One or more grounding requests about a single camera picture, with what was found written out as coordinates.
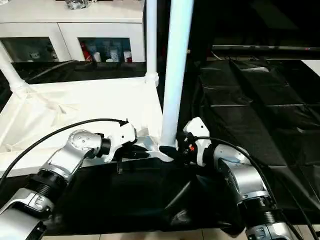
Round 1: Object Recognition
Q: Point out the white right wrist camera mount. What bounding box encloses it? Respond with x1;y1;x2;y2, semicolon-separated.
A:
181;116;213;168

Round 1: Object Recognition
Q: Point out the black mat cloth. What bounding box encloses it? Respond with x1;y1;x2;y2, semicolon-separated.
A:
0;56;320;237

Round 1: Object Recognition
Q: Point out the grey metal rail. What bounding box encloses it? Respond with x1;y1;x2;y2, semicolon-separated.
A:
211;44;320;54

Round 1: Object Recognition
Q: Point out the white plastic table leg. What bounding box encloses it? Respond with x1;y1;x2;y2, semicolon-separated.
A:
0;40;30;94
159;0;195;151
144;0;160;88

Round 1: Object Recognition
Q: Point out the white flat board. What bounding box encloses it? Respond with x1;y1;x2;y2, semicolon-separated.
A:
300;59;320;79

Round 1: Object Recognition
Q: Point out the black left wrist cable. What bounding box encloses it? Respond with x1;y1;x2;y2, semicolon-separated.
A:
0;117;130;186

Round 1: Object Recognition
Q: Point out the black fabric backdrop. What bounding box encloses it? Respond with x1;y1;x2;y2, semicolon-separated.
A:
142;0;320;61

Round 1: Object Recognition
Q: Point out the dark patterned cabinet-top object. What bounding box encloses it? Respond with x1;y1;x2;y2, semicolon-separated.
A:
65;0;89;10

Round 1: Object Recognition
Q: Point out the white plastic table top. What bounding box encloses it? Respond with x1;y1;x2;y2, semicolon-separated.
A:
0;75;181;179

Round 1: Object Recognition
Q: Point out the white glass door cabinet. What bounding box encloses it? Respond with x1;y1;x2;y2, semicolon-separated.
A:
0;0;147;64

